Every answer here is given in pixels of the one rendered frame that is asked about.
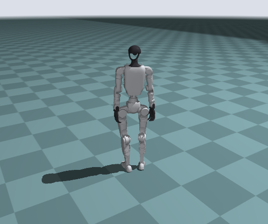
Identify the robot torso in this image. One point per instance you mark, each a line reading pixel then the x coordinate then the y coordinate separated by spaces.
pixel 134 84

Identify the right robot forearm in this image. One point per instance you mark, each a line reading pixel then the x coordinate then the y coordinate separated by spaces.
pixel 151 98

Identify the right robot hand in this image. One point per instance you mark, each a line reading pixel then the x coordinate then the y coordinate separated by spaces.
pixel 152 113

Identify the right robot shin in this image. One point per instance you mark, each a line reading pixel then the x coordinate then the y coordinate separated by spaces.
pixel 142 149

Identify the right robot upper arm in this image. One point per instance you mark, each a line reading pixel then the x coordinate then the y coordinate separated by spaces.
pixel 149 78

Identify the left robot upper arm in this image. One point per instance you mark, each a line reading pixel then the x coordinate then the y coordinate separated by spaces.
pixel 118 78

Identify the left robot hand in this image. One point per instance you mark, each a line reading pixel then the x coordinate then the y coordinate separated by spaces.
pixel 116 114

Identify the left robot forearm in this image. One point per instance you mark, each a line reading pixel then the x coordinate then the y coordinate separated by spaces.
pixel 116 99

